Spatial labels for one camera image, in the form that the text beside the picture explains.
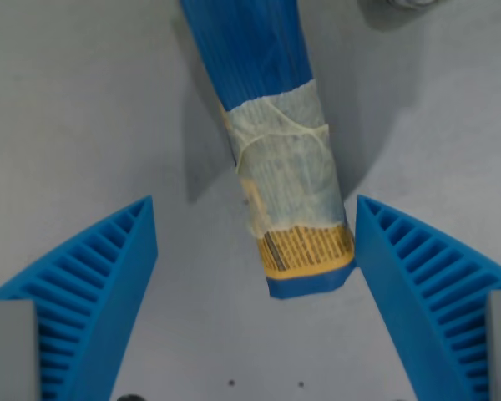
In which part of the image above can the grey round object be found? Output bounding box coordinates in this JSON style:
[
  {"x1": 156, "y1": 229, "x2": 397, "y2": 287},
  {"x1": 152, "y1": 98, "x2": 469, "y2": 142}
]
[{"x1": 386, "y1": 0, "x2": 442, "y2": 10}]

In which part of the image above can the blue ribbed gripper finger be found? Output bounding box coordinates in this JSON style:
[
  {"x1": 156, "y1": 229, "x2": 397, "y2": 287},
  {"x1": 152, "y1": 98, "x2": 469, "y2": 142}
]
[
  {"x1": 0, "y1": 195, "x2": 158, "y2": 401},
  {"x1": 354, "y1": 195, "x2": 501, "y2": 401}
]

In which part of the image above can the blue bag with masking tape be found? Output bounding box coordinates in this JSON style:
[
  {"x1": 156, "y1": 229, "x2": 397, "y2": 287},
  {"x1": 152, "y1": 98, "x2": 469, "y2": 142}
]
[{"x1": 178, "y1": 0, "x2": 356, "y2": 300}]

